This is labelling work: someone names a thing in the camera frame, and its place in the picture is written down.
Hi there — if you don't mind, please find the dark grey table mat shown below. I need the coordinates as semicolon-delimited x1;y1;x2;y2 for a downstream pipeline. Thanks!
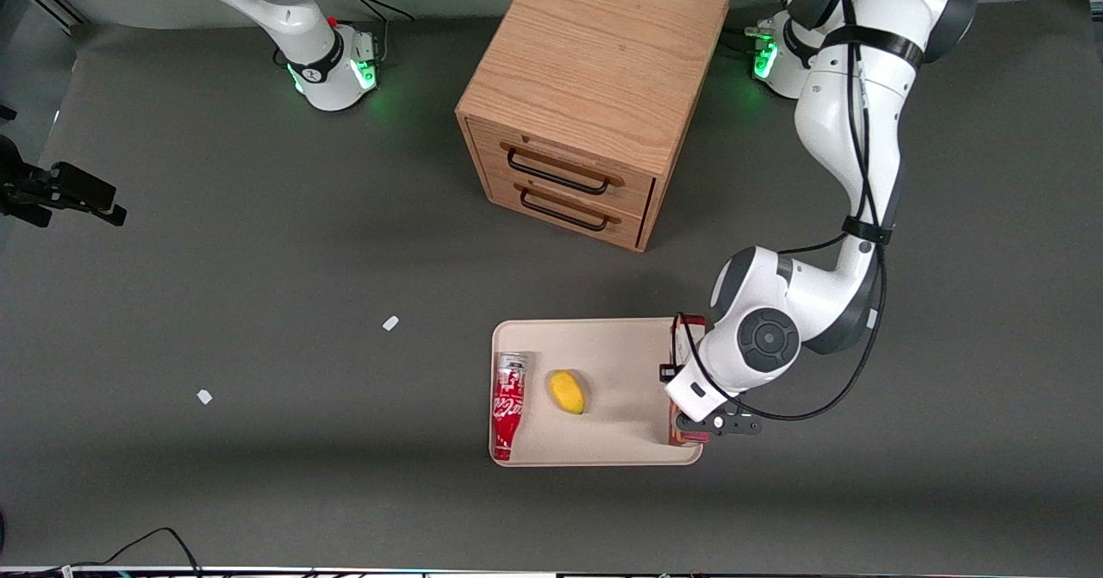
0;0;1103;572

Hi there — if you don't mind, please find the red cola can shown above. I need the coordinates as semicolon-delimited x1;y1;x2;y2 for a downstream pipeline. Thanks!
491;351;528;462

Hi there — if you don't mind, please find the cream plastic tray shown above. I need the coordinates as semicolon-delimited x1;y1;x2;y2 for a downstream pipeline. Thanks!
489;318;704;467

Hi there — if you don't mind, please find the yellow lemon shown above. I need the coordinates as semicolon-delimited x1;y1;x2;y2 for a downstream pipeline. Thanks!
549;370;587;416

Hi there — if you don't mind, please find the wooden drawer front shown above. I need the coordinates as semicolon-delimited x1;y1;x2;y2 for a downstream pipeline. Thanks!
487;173;647;250
470;118;656;217

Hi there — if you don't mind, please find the black drawer handle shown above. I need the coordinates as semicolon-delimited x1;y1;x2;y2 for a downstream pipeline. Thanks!
506;147;611;196
519;185;610;233

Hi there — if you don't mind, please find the red cookie box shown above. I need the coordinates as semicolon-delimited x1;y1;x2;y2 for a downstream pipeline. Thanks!
669;316;711;448

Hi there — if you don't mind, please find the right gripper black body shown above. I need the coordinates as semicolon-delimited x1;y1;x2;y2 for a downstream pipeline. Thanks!
0;106;54;229

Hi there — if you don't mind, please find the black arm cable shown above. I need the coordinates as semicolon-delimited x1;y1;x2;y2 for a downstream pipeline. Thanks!
674;0;1005;422

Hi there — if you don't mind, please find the wooden drawer cabinet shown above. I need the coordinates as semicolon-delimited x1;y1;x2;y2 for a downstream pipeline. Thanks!
455;0;730;253

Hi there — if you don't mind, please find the black cable at table edge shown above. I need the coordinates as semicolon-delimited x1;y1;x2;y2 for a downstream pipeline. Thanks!
52;526;204;577

